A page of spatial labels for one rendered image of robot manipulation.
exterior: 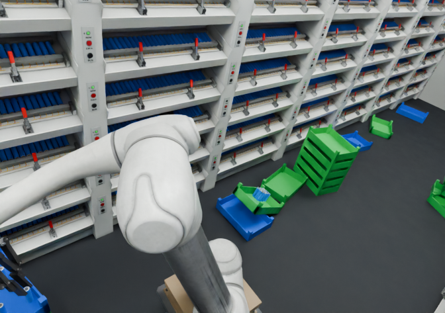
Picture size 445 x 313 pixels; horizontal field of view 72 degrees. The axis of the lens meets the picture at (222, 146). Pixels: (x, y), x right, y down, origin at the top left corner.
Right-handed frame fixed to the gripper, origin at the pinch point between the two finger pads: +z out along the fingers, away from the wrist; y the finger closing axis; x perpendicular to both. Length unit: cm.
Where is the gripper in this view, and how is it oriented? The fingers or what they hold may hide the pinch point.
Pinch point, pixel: (18, 284)
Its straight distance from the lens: 115.7
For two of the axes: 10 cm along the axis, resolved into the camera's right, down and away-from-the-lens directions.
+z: 2.6, 8.0, 5.3
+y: 1.0, -5.7, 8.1
